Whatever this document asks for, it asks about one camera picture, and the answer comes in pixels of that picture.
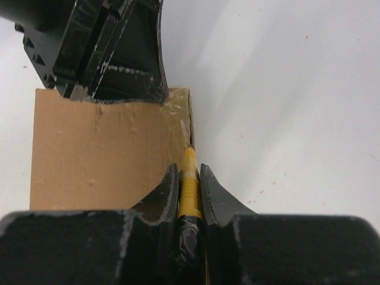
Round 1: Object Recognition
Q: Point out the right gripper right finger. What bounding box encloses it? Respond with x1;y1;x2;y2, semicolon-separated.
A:
200;164;257;227

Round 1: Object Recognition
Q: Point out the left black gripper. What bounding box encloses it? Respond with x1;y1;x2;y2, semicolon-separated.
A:
1;0;131;100

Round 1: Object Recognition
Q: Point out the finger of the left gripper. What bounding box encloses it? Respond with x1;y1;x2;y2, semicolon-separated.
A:
85;1;169;104

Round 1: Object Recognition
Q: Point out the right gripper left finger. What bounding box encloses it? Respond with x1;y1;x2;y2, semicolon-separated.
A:
127;164;179;226

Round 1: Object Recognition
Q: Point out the yellow utility knife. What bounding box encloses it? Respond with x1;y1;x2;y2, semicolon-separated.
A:
176;147;203;266

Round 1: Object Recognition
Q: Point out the brown cardboard express box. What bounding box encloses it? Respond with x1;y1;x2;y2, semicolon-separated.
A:
30;87;194;210

